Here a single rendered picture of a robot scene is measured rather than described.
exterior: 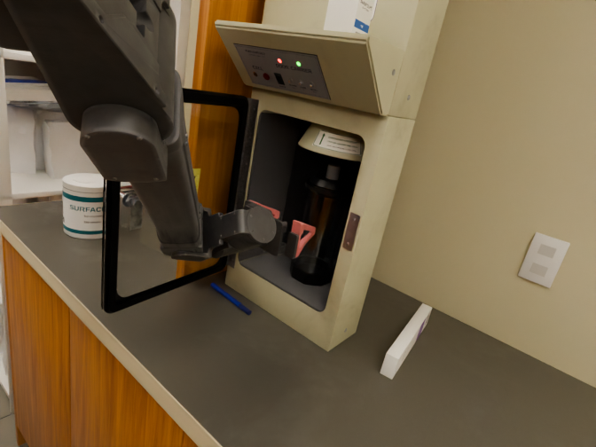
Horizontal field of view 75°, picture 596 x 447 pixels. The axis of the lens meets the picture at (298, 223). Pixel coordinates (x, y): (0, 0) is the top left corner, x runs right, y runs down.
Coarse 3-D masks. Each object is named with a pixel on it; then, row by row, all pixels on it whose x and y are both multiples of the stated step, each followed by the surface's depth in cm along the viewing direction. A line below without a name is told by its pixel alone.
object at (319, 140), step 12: (312, 132) 77; (324, 132) 75; (336, 132) 74; (348, 132) 74; (300, 144) 79; (312, 144) 76; (324, 144) 74; (336, 144) 74; (348, 144) 74; (360, 144) 74; (336, 156) 74; (348, 156) 74; (360, 156) 74
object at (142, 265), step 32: (192, 128) 71; (224, 128) 77; (192, 160) 73; (224, 160) 80; (128, 192) 64; (224, 192) 84; (128, 224) 66; (128, 256) 68; (160, 256) 75; (128, 288) 71
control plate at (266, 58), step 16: (240, 48) 70; (256, 48) 67; (256, 64) 71; (272, 64) 68; (288, 64) 65; (304, 64) 63; (256, 80) 75; (272, 80) 72; (288, 80) 69; (304, 80) 66; (320, 80) 63; (320, 96) 67
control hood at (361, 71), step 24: (216, 24) 69; (240, 24) 65; (264, 24) 62; (288, 48) 62; (312, 48) 59; (336, 48) 56; (360, 48) 53; (384, 48) 55; (240, 72) 76; (336, 72) 60; (360, 72) 57; (384, 72) 58; (312, 96) 68; (336, 96) 64; (360, 96) 61; (384, 96) 60
